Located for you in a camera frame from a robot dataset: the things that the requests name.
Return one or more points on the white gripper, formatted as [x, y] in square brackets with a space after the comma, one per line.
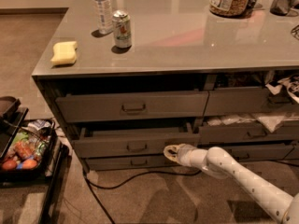
[186, 154]

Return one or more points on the grey drawer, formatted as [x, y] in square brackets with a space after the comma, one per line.
[248, 100]
[100, 144]
[130, 162]
[248, 132]
[260, 152]
[135, 105]

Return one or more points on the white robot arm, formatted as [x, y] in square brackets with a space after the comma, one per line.
[217, 162]

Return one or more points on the plastic bags in drawer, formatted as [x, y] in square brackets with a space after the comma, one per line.
[271, 121]

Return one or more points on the grey kitchen counter cabinet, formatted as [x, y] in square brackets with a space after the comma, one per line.
[178, 45]

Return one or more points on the silver green soda can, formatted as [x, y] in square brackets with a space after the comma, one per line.
[122, 29]

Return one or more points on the black basket of snacks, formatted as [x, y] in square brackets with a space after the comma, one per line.
[26, 148]

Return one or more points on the black cart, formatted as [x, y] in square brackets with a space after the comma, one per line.
[33, 201]

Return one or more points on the yellow sponge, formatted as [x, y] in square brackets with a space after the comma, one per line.
[64, 53]

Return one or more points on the clear plastic water bottle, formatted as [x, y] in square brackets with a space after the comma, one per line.
[103, 11]

